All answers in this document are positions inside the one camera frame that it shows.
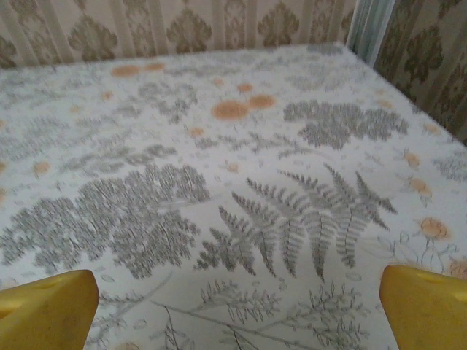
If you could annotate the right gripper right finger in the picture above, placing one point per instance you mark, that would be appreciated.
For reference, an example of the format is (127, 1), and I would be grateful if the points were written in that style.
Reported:
(427, 313)

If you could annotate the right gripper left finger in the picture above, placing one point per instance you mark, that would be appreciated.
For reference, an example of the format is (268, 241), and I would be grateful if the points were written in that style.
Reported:
(47, 313)

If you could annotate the aluminium frame post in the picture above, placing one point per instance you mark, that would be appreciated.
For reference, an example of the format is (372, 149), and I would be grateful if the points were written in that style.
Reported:
(366, 29)

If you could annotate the floral tablecloth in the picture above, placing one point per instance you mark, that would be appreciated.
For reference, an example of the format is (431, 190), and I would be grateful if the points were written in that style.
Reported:
(233, 182)

